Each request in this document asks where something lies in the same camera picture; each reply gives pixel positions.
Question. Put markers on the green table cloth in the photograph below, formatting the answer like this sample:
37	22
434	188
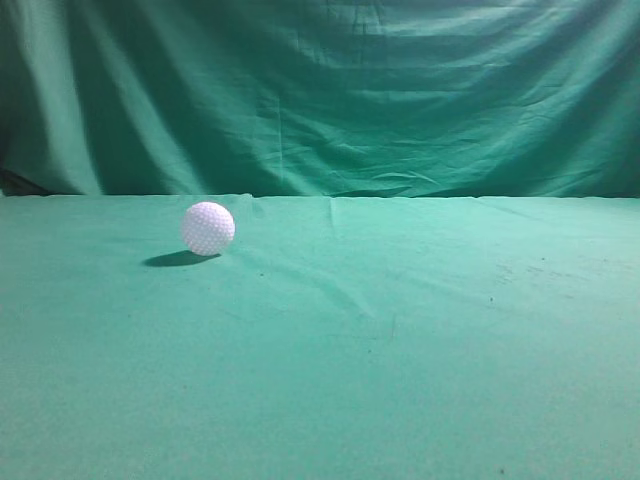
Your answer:
338	338

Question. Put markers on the white dimpled golf ball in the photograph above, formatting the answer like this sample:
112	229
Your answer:
207	228

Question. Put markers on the green cloth backdrop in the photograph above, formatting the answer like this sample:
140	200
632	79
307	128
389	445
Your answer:
320	98

